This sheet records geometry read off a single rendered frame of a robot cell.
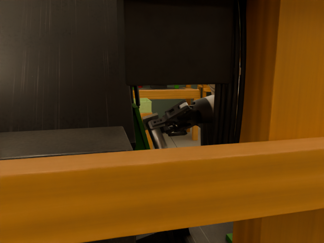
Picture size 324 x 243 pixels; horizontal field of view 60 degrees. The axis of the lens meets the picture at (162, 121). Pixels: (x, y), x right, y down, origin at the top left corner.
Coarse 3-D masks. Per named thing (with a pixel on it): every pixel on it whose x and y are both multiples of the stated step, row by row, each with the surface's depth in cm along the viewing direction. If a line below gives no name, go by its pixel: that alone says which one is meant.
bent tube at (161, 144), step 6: (156, 114) 70; (144, 120) 70; (150, 120) 70; (144, 126) 72; (150, 132) 69; (156, 132) 69; (156, 138) 68; (162, 138) 68; (156, 144) 67; (162, 144) 67
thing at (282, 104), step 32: (256, 0) 42; (288, 0) 37; (320, 0) 38; (256, 32) 42; (288, 32) 38; (320, 32) 39; (256, 64) 42; (288, 64) 39; (320, 64) 40; (256, 96) 43; (288, 96) 40; (320, 96) 41; (256, 128) 43; (288, 128) 41; (320, 128) 42; (256, 224) 45; (288, 224) 44; (320, 224) 46
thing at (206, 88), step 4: (200, 84) 625; (204, 84) 582; (208, 84) 622; (200, 88) 626; (204, 88) 581; (208, 88) 581; (200, 92) 628; (204, 92) 585; (200, 96) 630; (204, 96) 587; (236, 116) 602
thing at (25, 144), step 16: (80, 128) 62; (96, 128) 62; (112, 128) 62; (0, 144) 50; (16, 144) 50; (32, 144) 50; (48, 144) 50; (64, 144) 50; (80, 144) 50; (96, 144) 50; (112, 144) 50; (128, 144) 50; (0, 160) 43; (112, 240) 51; (128, 240) 51
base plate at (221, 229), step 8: (216, 224) 85; (224, 224) 85; (232, 224) 85; (192, 232) 81; (200, 232) 81; (208, 232) 81; (216, 232) 81; (224, 232) 81; (232, 232) 81; (176, 240) 78; (184, 240) 78; (192, 240) 78; (200, 240) 78; (208, 240) 78; (216, 240) 78; (224, 240) 78
